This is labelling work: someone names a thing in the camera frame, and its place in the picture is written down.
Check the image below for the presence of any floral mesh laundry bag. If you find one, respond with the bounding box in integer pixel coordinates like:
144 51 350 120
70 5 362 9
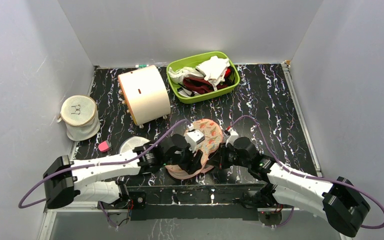
165 118 223 180

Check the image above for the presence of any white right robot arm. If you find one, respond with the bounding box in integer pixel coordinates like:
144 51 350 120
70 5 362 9
208 137 371 238

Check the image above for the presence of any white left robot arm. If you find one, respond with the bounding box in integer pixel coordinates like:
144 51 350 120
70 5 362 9
43 131 205 209

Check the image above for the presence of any white cylindrical mesh laundry bag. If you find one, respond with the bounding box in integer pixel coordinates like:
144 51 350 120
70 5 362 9
57 95 100 142

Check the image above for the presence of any dark red garment in basket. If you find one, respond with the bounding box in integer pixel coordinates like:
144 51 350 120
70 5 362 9
177 78 228 97

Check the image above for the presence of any cream toy washing machine drum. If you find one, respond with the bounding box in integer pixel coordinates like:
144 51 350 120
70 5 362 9
117 65 171 128

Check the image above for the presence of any green plastic basket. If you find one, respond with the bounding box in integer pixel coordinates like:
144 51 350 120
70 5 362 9
166 51 240 104

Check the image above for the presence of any white cloth in basket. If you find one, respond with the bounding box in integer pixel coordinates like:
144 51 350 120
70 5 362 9
195 56 230 91

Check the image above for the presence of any pink and grey small block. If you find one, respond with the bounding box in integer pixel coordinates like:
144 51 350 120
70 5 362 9
98 140 112 153

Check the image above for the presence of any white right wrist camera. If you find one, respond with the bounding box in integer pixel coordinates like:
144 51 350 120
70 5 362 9
223 126 239 146

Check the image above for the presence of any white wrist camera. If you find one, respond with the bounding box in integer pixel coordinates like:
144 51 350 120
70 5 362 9
223 126 239 146
184 123 205 153

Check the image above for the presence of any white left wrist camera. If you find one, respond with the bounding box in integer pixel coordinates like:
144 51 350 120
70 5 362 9
184 123 205 153

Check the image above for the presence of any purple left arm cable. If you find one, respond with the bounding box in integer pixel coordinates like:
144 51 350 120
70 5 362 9
18 118 190 210

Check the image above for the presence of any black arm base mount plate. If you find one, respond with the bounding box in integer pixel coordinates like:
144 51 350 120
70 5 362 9
97 183 284 222

